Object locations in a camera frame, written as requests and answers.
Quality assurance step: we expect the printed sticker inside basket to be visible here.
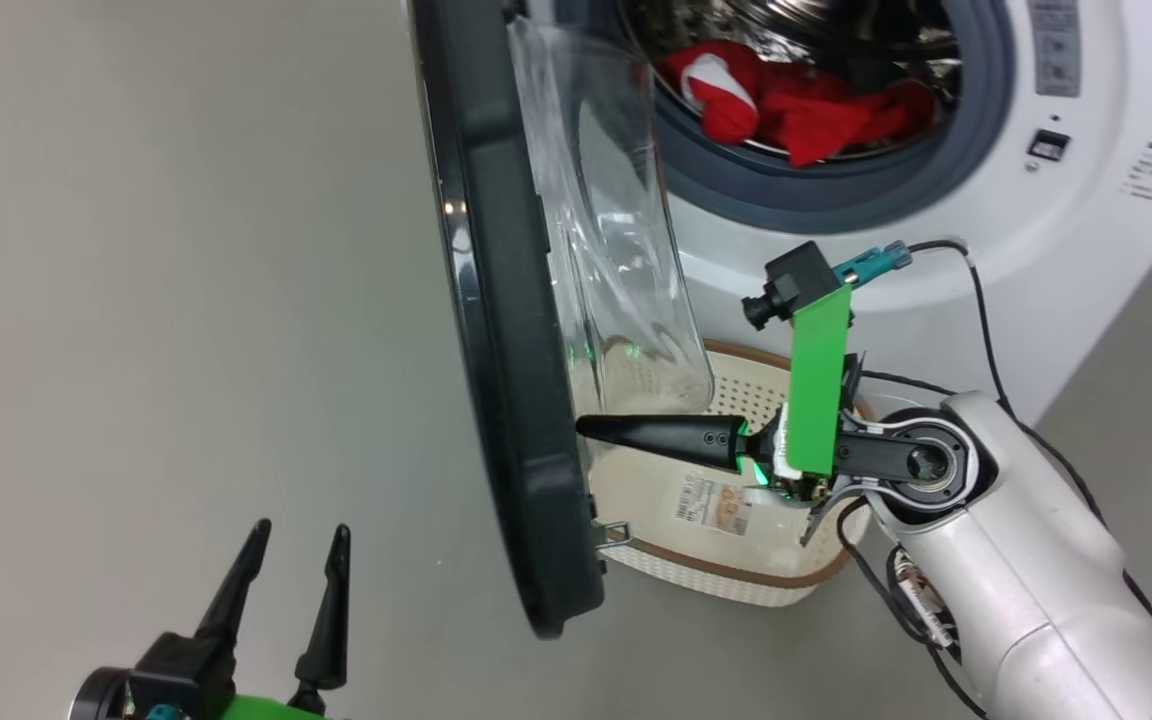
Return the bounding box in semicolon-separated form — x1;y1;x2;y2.
674;472;752;536

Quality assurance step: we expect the cream perforated plastic laundry basket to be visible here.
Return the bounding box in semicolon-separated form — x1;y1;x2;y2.
586;340;882;608

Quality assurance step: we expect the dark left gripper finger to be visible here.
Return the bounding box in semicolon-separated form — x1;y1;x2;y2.
194;518;273;646
288;523;352;715

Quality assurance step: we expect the red garment with white trim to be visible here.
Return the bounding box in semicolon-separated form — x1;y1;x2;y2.
654;40;937;168

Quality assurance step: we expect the black cable bundle under arm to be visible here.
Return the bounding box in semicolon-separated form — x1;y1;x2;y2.
834;497;992;720

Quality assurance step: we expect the teal camera cable connector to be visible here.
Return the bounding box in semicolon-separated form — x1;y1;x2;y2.
833;241;913;288

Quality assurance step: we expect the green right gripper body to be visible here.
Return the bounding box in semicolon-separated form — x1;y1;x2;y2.
748;285;854;501

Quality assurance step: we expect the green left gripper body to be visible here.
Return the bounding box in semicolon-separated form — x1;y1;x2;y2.
219;693;332;720

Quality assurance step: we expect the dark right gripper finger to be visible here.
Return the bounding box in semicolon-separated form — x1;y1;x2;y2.
574;414;755;475

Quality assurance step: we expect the black round glass washer door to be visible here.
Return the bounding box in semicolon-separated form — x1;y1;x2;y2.
408;0;717;641

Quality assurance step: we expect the stainless steel washer drum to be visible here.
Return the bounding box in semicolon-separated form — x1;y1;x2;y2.
621;0;967;166

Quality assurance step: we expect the grey sticker on washer front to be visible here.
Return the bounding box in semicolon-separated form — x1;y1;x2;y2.
1028;0;1084;98

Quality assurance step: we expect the grey rubber door gasket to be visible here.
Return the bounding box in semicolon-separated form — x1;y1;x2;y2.
626;0;1019;237

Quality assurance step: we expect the white front-load washing machine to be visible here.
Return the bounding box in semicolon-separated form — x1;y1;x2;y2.
526;0;1152;426

